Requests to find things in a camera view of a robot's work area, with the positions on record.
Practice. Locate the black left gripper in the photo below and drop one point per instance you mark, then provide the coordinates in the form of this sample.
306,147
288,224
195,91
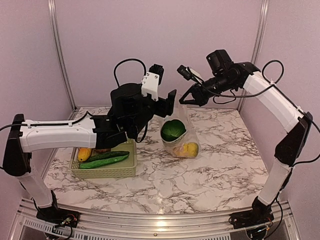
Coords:
167,105

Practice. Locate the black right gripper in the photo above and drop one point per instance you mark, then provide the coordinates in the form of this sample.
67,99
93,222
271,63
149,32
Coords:
200,99

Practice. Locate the green white bok choy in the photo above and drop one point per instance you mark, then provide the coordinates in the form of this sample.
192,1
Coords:
172,130

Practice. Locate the clear zip top bag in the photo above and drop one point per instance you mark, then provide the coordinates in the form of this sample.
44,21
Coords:
180,112

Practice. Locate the yellow lemon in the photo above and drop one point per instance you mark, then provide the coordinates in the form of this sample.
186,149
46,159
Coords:
179,151

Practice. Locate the beige perforated plastic basket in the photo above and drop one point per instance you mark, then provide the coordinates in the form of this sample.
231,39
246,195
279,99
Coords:
122,169

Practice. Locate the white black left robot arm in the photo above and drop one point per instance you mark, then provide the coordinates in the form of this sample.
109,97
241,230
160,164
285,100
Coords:
27,136

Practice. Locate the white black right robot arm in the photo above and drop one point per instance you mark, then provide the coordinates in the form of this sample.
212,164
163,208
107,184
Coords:
294,120

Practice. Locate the dark green cucumber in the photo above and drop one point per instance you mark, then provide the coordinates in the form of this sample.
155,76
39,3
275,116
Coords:
107,155

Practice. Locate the brown potato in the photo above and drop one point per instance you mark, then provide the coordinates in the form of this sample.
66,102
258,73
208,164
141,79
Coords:
102,151

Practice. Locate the light green cucumber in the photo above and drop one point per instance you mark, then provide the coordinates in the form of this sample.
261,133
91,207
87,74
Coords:
102,162

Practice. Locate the orange yellow mango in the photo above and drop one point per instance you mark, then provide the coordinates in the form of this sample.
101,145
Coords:
84,154

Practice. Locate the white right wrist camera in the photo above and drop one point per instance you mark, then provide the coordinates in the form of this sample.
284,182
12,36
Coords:
189,74

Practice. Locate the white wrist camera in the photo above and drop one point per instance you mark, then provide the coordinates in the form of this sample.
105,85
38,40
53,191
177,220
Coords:
189,74
151,80

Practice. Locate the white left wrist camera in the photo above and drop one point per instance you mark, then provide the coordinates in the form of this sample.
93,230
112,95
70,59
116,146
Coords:
151,80

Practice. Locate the right aluminium frame post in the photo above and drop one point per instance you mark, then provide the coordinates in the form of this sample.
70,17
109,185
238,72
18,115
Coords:
261,29

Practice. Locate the aluminium frame post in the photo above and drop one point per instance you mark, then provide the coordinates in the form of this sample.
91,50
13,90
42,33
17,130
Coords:
59,53
261,29

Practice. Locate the left aluminium frame post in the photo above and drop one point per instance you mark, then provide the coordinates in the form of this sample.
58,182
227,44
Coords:
59,53

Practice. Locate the aluminium front rail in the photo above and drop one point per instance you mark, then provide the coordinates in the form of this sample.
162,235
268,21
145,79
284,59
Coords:
107,225

